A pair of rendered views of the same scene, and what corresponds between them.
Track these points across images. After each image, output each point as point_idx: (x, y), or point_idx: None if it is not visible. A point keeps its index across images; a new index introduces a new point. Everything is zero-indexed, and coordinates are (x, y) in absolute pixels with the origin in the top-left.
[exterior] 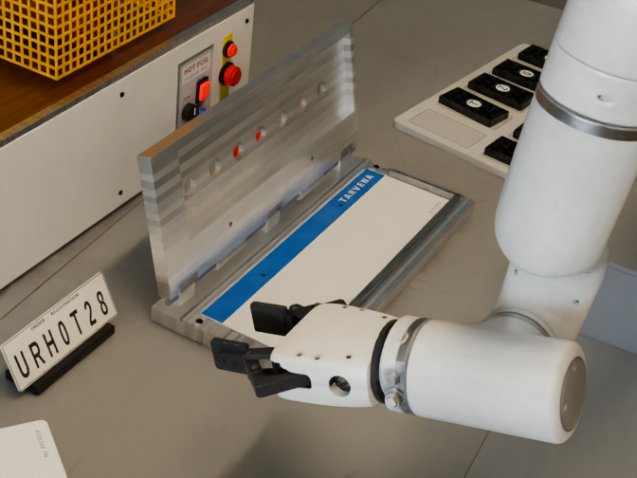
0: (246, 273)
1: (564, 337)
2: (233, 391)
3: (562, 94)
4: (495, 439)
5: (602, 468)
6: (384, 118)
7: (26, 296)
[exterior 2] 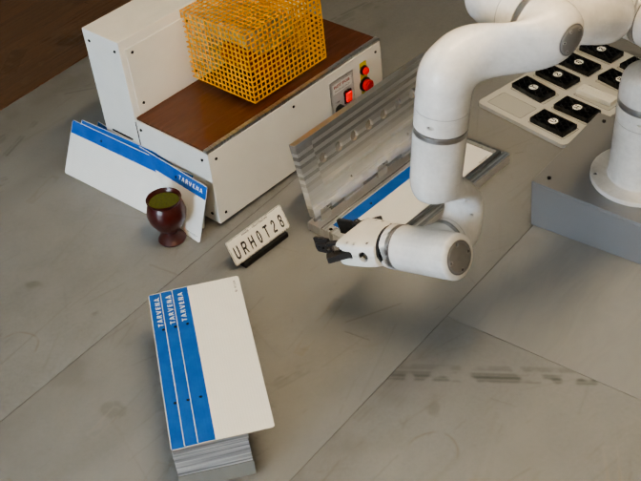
0: (361, 202)
1: (469, 231)
2: (344, 264)
3: (416, 126)
4: (478, 288)
5: (533, 303)
6: (474, 100)
7: (245, 218)
